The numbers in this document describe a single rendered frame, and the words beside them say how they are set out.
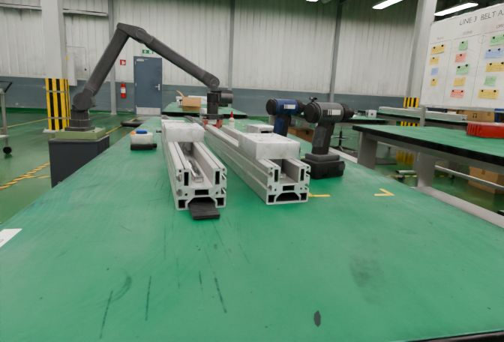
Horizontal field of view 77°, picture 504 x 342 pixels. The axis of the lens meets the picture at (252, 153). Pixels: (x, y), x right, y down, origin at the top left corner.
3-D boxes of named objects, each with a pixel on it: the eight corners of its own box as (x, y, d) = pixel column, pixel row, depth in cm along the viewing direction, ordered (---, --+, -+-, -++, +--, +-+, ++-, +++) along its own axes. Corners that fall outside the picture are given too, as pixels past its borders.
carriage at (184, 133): (163, 142, 106) (163, 121, 104) (196, 142, 109) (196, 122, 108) (166, 151, 91) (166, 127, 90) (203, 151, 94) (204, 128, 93)
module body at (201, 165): (161, 143, 137) (161, 124, 135) (185, 143, 140) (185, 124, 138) (175, 210, 62) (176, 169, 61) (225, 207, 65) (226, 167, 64)
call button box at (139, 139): (131, 146, 126) (130, 130, 124) (157, 146, 129) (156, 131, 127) (130, 150, 118) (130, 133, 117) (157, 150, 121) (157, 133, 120)
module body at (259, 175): (205, 143, 143) (205, 124, 141) (226, 143, 146) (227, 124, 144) (265, 204, 68) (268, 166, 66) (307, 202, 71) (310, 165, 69)
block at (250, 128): (241, 145, 142) (241, 124, 141) (262, 144, 148) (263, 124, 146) (252, 148, 134) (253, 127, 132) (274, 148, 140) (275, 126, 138)
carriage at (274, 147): (237, 157, 88) (238, 133, 87) (274, 156, 92) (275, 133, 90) (255, 170, 73) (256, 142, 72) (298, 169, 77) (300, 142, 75)
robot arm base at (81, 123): (77, 127, 148) (63, 130, 136) (76, 110, 146) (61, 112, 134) (96, 128, 148) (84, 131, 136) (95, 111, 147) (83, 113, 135)
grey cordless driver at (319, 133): (295, 174, 95) (301, 101, 91) (341, 169, 106) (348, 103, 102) (312, 180, 89) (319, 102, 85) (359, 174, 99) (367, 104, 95)
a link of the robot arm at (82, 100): (121, 17, 143) (120, 13, 133) (149, 35, 148) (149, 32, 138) (73, 103, 144) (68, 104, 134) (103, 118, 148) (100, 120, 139)
